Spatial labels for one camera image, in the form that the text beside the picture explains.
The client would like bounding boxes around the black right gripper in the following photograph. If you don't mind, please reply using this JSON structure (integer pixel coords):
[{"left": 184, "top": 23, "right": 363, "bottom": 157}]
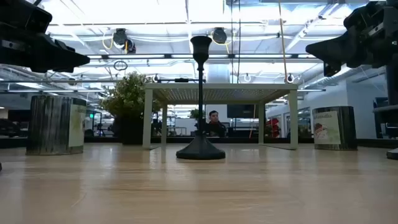
[{"left": 305, "top": 0, "right": 388, "bottom": 78}]

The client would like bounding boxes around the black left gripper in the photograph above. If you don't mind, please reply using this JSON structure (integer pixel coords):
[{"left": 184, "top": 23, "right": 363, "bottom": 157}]
[{"left": 0, "top": 0, "right": 91, "bottom": 74}]

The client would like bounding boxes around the labelled candle tin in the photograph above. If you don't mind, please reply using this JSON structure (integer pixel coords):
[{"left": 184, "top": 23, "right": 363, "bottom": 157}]
[
  {"left": 312, "top": 106, "right": 358, "bottom": 151},
  {"left": 25, "top": 95, "right": 88, "bottom": 156}
]

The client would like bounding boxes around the small green potted plant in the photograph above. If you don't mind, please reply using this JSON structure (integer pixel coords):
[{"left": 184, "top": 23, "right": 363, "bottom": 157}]
[{"left": 99, "top": 70, "right": 163, "bottom": 146}]

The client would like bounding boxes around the red background object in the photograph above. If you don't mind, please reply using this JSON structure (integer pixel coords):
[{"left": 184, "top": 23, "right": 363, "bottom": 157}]
[{"left": 266, "top": 118, "right": 280, "bottom": 138}]

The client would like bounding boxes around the black background screen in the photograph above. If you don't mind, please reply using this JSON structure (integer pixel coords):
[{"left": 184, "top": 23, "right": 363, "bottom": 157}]
[{"left": 226, "top": 104, "right": 256, "bottom": 119}]

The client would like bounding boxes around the person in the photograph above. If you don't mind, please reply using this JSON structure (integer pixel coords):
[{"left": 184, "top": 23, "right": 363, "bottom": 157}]
[{"left": 203, "top": 110, "right": 228, "bottom": 138}]

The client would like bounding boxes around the small background plant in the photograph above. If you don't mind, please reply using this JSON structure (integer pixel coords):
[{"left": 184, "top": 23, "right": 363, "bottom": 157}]
[{"left": 188, "top": 108, "right": 206, "bottom": 121}]

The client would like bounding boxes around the yellow hanging cord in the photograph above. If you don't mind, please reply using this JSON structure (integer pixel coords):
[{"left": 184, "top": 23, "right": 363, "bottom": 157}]
[{"left": 277, "top": 0, "right": 289, "bottom": 84}]

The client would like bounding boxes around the hanging black cable loop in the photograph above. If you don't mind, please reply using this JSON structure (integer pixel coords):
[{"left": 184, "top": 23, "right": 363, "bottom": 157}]
[{"left": 113, "top": 60, "right": 129, "bottom": 72}]

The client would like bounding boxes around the black ceiling cable reel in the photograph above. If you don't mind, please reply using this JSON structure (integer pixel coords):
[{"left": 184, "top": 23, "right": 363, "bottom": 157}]
[
  {"left": 112, "top": 27, "right": 137, "bottom": 54},
  {"left": 212, "top": 27, "right": 228, "bottom": 45}
]

